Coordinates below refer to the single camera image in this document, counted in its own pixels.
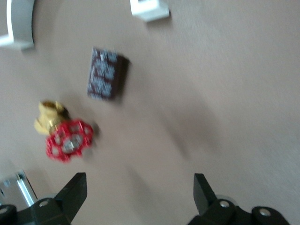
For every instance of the metal mesh power supply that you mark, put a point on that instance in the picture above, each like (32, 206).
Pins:
(14, 189)

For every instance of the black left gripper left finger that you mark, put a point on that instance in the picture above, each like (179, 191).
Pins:
(63, 204)

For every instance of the white curved plastic clamp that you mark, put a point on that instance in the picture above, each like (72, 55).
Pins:
(21, 18)

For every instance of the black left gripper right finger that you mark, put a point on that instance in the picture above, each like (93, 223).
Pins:
(211, 208)

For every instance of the brass valve red handwheel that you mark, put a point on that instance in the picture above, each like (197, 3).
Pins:
(68, 140)

